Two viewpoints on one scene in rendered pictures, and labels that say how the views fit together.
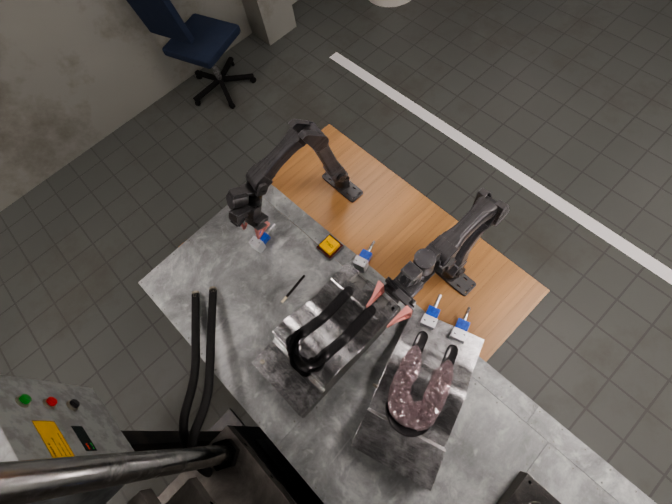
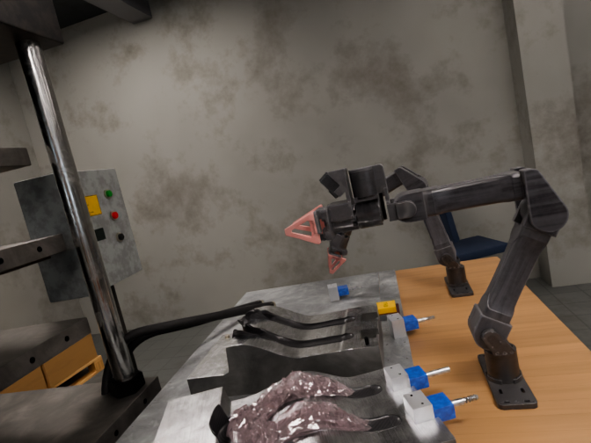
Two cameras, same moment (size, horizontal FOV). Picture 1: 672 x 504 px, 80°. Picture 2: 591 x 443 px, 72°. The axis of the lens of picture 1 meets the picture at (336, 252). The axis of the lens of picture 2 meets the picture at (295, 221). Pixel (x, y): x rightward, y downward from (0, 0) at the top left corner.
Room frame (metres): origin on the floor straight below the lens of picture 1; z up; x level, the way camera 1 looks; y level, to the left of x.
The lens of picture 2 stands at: (-0.35, -0.70, 1.33)
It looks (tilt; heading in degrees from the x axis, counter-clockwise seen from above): 8 degrees down; 44
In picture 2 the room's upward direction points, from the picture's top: 12 degrees counter-clockwise
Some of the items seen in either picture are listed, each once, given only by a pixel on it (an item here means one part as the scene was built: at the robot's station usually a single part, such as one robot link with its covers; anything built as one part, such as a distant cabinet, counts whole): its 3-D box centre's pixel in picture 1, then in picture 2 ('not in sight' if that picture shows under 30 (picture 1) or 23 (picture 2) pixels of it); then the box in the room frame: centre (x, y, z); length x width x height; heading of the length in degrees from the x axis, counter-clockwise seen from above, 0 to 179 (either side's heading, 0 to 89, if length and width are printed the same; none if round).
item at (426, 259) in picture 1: (432, 259); (382, 192); (0.38, -0.25, 1.24); 0.12 x 0.09 x 0.12; 119
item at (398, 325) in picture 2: (366, 254); (412, 322); (0.63, -0.11, 0.83); 0.13 x 0.05 x 0.05; 135
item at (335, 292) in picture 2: (264, 235); (345, 289); (0.83, 0.27, 0.83); 0.13 x 0.05 x 0.05; 131
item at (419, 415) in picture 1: (419, 387); (292, 406); (0.10, -0.15, 0.90); 0.26 x 0.18 x 0.08; 139
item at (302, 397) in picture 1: (325, 335); (288, 341); (0.35, 0.11, 0.87); 0.50 x 0.26 x 0.14; 122
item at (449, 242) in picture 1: (466, 230); (472, 208); (0.47, -0.39, 1.17); 0.30 x 0.09 x 0.12; 119
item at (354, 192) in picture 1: (341, 179); (456, 275); (0.99, -0.10, 0.84); 0.20 x 0.07 x 0.08; 30
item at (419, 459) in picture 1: (420, 390); (295, 430); (0.09, -0.15, 0.85); 0.50 x 0.26 x 0.11; 139
